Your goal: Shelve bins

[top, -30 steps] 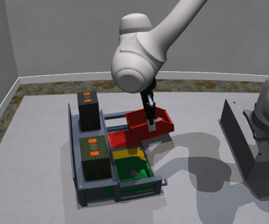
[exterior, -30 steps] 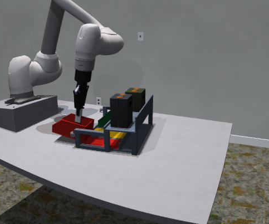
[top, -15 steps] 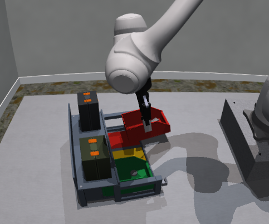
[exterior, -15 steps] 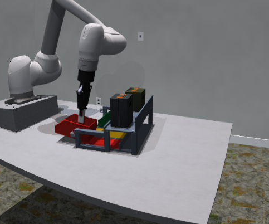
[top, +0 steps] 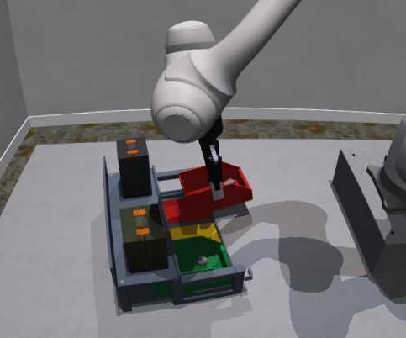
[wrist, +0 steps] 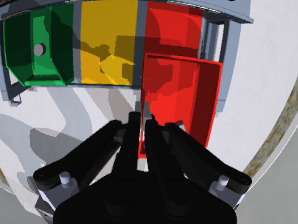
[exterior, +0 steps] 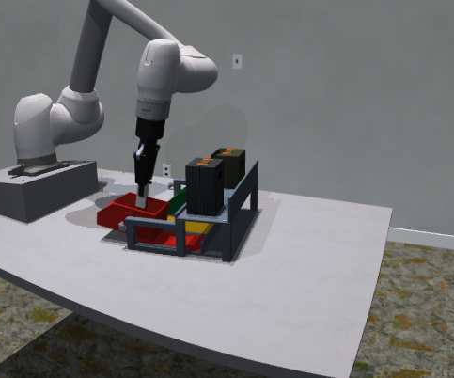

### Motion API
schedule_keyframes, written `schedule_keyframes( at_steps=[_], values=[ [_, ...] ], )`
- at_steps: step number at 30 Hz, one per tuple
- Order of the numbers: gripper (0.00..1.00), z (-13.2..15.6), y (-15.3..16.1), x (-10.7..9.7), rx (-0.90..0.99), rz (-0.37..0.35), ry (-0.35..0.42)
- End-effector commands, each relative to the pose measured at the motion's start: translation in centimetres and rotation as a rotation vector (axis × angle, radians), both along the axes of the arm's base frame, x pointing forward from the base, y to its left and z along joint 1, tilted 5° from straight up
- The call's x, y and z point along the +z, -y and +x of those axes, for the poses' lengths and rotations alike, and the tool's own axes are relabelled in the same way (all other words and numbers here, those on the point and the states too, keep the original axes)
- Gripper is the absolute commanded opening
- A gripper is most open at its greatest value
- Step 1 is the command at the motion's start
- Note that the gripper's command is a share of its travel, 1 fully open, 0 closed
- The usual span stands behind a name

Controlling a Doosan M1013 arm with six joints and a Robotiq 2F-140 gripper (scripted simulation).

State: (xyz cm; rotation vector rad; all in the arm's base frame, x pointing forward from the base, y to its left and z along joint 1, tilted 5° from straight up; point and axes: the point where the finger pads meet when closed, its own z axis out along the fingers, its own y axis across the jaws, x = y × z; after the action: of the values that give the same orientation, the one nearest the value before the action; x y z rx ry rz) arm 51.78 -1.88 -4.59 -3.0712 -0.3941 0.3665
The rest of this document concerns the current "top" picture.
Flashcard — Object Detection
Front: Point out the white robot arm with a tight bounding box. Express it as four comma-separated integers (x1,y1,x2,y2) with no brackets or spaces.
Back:
150,0,406,213

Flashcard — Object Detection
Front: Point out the grey disc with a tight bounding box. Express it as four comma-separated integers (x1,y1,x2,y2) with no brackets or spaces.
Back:
197,256,207,267

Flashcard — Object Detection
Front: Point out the red bin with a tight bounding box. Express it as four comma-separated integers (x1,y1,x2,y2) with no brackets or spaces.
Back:
178,161,250,217

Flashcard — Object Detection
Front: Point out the black case with orange handles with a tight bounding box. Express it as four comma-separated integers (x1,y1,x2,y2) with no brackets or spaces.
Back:
116,136,152,198

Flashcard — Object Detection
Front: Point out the green bin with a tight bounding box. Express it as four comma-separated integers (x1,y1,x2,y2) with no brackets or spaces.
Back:
157,235,232,297

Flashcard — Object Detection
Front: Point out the grey metal shelf rack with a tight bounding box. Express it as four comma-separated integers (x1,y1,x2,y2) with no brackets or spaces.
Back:
103,156,253,312

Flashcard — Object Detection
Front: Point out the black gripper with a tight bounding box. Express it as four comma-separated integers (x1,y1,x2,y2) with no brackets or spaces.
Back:
198,115,224,201

